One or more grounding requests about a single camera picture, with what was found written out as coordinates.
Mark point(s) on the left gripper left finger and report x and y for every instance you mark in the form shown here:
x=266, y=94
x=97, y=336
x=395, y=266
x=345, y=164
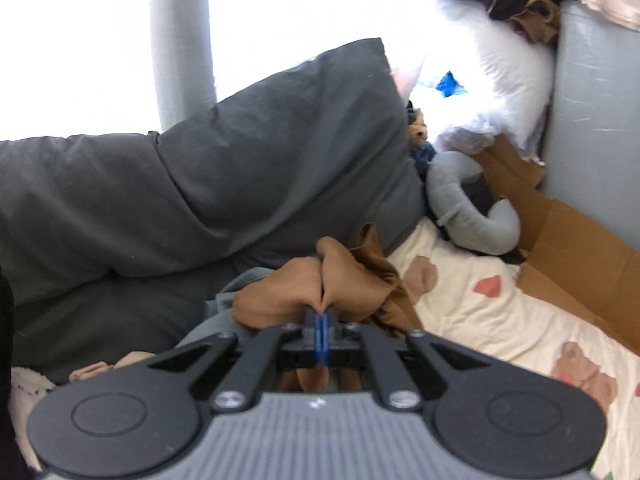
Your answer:
x=280, y=358

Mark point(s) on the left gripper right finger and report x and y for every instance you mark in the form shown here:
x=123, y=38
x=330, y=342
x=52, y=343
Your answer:
x=374, y=356

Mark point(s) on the brown printed t-shirt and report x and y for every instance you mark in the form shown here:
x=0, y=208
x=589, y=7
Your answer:
x=359, y=283

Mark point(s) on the blue denim garment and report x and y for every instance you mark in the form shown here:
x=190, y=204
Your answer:
x=218, y=317

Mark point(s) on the beige cloth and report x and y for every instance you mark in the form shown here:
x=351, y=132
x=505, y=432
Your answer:
x=100, y=368

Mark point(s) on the cream bear print bedsheet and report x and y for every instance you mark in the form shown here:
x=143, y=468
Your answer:
x=474, y=301

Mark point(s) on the grey neck pillow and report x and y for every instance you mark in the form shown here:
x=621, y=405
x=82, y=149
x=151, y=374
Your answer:
x=463, y=205

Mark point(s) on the dark grey pillow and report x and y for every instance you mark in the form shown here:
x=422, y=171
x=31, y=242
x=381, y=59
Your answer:
x=115, y=243

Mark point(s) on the small teddy bear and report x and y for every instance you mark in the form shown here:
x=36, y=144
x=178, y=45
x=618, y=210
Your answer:
x=421, y=150

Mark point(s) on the brown cardboard sheet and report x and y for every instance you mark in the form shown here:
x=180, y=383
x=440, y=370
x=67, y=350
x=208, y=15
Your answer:
x=570, y=260

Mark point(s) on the white pillow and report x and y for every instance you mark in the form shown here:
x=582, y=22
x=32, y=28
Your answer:
x=476, y=79

